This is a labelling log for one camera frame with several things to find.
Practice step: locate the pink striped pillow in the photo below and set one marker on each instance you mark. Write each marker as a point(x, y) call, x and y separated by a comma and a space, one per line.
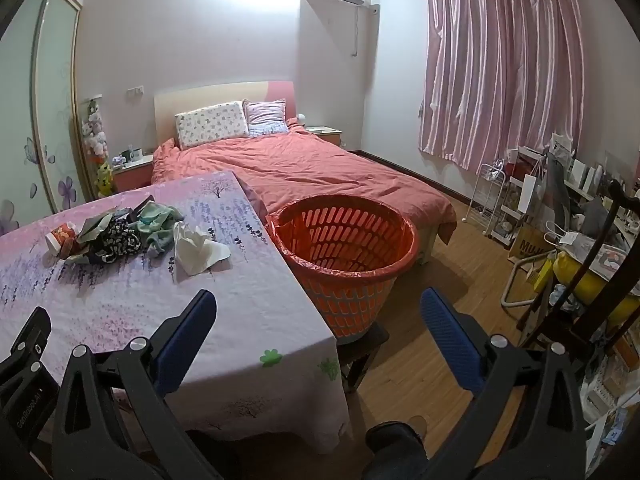
point(265, 116)

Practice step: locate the orange plastic basket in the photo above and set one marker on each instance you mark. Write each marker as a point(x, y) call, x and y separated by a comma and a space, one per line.
point(350, 285)

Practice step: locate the white shelf cart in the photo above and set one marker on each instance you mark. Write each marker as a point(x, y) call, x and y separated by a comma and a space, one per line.
point(507, 220)

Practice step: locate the yellow box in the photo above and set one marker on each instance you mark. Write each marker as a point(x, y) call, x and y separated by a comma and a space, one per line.
point(542, 275)

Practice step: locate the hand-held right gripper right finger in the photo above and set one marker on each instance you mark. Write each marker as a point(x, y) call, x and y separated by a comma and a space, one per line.
point(450, 340)

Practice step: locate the white tube frame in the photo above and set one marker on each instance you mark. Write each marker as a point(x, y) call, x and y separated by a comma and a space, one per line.
point(507, 290)

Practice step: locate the pile of books and papers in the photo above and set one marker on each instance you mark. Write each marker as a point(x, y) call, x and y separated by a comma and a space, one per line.
point(612, 380)

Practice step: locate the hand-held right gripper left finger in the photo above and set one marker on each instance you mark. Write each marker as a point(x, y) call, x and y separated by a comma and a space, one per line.
point(187, 340)

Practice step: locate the bed with red cover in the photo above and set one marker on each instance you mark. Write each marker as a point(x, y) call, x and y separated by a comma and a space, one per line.
point(325, 170)

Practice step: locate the dark wooden chair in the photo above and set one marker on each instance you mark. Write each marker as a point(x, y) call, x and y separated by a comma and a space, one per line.
point(590, 255)

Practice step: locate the dark wooden stool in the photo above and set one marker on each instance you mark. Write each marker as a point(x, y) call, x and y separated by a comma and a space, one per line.
point(367, 342)

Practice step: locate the white mug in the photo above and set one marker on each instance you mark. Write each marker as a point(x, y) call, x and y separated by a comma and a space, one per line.
point(136, 154)

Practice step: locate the yellow bag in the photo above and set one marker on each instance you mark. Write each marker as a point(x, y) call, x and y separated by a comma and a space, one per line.
point(600, 285)

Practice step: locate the yellow green plush toy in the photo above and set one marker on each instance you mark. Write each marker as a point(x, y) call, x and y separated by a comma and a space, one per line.
point(105, 180)

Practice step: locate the small white round toy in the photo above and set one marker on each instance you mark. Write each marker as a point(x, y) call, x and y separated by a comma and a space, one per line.
point(302, 120)

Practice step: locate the pink white nightstand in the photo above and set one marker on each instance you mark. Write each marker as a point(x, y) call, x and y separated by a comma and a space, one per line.
point(327, 136)
point(132, 175)

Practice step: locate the teal cloth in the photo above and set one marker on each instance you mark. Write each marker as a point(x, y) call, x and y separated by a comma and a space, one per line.
point(157, 232)

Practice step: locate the pink curtain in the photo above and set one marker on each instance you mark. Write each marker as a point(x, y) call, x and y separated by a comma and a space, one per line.
point(500, 70)

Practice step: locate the brown paper bag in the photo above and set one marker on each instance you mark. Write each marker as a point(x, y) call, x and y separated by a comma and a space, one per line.
point(527, 247)

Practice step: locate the red box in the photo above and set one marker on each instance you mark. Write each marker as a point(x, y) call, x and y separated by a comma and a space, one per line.
point(522, 164)

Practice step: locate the white floral pillow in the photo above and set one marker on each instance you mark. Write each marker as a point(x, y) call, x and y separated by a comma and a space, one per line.
point(212, 124)

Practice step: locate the black white patterned wrapper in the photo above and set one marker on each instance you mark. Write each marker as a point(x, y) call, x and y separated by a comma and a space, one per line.
point(117, 242)

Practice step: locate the plush toy bouquet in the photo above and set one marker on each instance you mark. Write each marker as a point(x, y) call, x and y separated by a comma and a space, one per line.
point(95, 130)

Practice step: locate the silver foil wrapper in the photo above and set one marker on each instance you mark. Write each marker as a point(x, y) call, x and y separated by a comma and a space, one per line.
point(95, 227)

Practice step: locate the flower print wardrobe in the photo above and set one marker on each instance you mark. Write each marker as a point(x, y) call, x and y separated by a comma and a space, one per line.
point(55, 110)

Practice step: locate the cream pink headboard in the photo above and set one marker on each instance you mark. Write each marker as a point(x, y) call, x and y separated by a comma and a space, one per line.
point(210, 95)

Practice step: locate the red white paper cup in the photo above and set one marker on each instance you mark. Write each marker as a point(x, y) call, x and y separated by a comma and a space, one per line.
point(59, 241)

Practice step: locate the white air conditioner pipe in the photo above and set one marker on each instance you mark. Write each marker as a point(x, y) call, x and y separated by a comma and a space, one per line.
point(356, 30)

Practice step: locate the white tissue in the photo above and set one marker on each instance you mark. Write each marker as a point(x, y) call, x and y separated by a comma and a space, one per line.
point(192, 250)

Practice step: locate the white paper bag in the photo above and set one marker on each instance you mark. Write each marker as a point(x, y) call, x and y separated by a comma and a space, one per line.
point(531, 192)

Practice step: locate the wall socket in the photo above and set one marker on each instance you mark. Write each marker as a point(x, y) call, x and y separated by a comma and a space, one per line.
point(135, 91)

